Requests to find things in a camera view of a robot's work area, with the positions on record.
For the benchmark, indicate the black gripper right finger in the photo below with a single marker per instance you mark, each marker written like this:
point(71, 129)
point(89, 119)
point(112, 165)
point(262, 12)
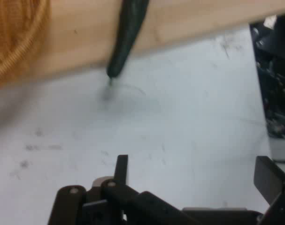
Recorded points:
point(273, 182)

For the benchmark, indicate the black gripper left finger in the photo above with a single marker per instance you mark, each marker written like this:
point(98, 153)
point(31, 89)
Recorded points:
point(114, 201)

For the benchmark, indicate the dark green cucumber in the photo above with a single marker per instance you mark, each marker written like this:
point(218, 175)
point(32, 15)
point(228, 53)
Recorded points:
point(129, 32)

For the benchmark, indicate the black round device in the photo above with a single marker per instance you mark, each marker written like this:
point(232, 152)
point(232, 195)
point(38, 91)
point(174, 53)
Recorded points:
point(276, 77)

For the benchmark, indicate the bamboo cutting board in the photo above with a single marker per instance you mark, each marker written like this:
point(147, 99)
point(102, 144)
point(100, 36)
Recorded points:
point(191, 18)

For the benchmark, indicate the woven wicker basket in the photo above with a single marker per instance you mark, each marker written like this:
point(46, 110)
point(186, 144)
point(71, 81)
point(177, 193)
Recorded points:
point(13, 35)

